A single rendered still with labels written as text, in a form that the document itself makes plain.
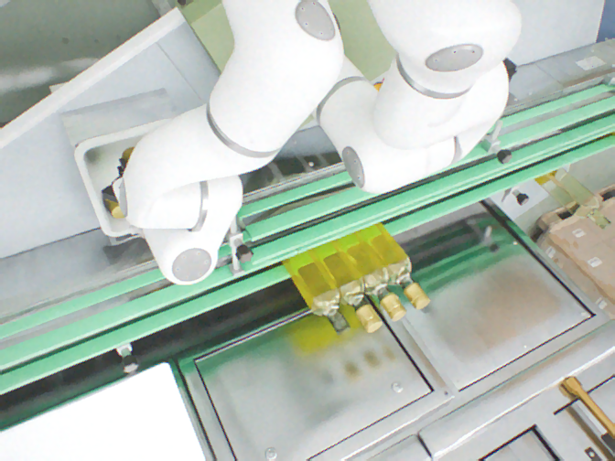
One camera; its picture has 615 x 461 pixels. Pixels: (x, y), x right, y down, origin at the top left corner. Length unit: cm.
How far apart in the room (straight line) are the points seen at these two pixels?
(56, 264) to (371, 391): 65
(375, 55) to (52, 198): 63
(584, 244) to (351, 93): 425
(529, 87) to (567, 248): 344
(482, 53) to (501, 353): 91
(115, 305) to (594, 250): 430
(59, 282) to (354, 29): 69
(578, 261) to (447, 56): 437
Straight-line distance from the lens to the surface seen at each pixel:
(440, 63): 42
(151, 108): 89
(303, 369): 109
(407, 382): 111
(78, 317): 101
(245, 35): 43
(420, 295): 105
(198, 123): 52
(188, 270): 65
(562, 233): 486
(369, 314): 100
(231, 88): 45
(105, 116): 89
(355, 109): 70
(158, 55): 90
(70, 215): 107
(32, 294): 104
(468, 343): 124
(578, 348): 130
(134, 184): 57
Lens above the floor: 150
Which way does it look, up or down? 33 degrees down
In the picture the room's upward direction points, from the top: 146 degrees clockwise
